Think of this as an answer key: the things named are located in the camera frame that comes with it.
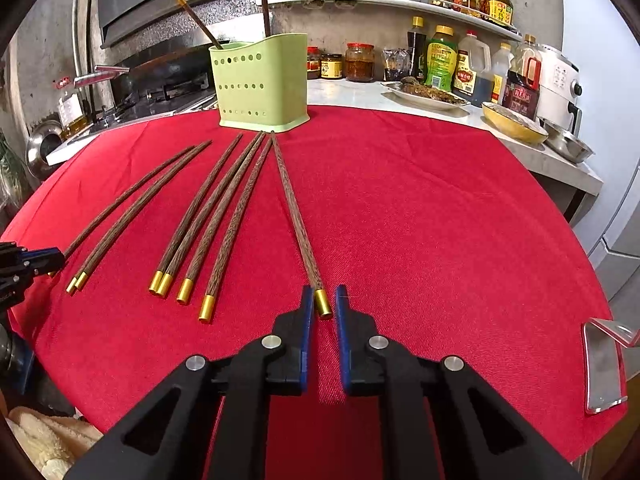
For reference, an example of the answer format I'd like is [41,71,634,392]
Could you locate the green plastic bottle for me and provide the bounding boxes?
[424,25,459,92]

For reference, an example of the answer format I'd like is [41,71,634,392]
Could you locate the green plastic chopstick holder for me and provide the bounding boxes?
[208,33,311,134]

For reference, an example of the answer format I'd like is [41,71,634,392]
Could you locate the cream towel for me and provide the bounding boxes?
[7,404,103,480]

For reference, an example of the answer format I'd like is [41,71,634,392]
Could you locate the dark soy sauce bottle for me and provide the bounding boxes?
[407,16,427,84]

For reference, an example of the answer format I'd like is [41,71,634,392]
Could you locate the chili sauce jar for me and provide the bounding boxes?
[344,42,376,83]

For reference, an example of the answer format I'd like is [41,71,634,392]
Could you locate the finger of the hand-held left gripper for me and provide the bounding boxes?
[0,242,66,281]
[0,275,31,311]

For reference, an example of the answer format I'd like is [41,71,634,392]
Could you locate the clear bottle yellow label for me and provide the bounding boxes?
[492,42,516,104]

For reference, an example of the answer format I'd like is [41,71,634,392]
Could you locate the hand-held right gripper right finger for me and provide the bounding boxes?
[335,285,583,480]

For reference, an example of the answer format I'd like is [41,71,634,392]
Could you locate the clear drinking glass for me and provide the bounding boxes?
[382,48,411,84]

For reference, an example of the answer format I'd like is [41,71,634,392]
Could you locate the green leafy vegetable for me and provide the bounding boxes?
[0,132,27,203]

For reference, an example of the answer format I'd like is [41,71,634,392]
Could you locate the white air fryer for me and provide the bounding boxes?
[536,42,584,137]

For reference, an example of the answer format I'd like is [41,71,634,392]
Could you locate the red tablecloth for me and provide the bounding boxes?
[0,105,628,480]

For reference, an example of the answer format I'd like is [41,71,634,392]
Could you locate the black wok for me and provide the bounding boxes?
[74,39,232,92]

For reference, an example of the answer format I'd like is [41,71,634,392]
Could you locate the dark vinegar jug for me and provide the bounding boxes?
[452,30,494,107]

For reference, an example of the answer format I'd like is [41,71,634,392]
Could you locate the white wall shelf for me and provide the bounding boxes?
[267,0,525,45]

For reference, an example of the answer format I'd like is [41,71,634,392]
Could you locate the steel bowl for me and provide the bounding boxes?
[542,119,597,164]

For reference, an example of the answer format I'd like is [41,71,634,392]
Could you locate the gas stove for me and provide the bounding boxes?
[87,82,218,128]

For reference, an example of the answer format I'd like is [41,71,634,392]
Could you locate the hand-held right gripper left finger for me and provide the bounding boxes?
[65,285,315,480]

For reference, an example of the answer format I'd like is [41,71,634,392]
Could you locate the clear oil bottle red cap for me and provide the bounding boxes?
[59,94,90,137]

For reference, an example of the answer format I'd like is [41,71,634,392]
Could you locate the plate of cooked fish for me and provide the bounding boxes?
[380,77,472,112]

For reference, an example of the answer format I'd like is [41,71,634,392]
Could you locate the yellow label jar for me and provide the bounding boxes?
[321,53,345,80]

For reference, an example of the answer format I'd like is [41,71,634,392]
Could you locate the steel pot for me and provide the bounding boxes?
[25,121,67,182]

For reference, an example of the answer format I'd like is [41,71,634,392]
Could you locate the large oil jug red handle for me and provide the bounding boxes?
[504,34,544,122]

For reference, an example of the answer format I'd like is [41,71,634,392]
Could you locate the yellow bowl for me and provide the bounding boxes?
[481,101,550,147]

